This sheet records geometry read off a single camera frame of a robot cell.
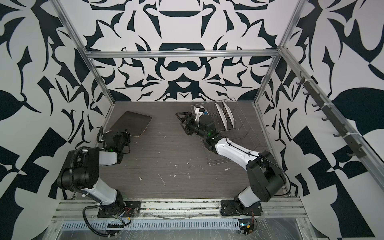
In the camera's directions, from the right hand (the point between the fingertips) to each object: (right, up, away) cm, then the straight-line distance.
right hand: (177, 117), depth 76 cm
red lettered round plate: (+31, +2, +17) cm, 35 cm away
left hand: (-31, -4, +16) cm, 35 cm away
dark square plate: (-32, -4, +30) cm, 44 cm away
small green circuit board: (+33, -51, -5) cm, 61 cm away
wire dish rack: (+41, -9, +23) cm, 48 cm away
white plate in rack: (+26, +1, +17) cm, 31 cm away
